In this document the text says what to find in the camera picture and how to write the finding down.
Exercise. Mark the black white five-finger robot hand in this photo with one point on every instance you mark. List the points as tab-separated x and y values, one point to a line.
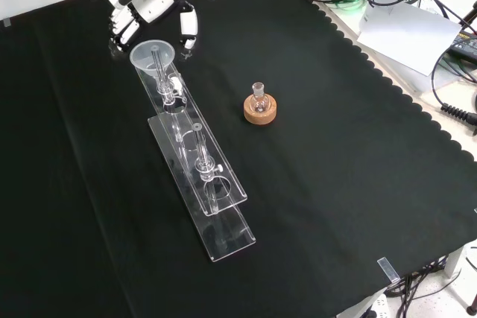
149	1

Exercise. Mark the translucent plastic funnel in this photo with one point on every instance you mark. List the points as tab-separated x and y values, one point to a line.
143	60

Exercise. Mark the clear acrylic funnel stand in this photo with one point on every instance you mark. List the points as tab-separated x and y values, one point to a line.
208	199

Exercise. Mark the clear cloth clip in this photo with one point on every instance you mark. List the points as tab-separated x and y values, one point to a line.
5	22
387	269

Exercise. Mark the small glass round-bottom flask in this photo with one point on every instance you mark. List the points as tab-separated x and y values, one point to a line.
259	100

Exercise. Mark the pale paper board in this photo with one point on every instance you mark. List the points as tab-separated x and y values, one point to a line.
406	35

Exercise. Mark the black bench cloth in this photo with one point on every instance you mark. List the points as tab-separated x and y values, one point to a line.
335	184

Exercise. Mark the black box with yellow label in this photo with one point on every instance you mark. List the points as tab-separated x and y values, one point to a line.
464	44

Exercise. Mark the black tripod leg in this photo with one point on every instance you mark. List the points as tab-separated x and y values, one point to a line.
470	16

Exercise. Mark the white power strip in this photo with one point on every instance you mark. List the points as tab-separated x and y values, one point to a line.
376	305

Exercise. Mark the white table leg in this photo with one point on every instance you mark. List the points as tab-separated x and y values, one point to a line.
456	266

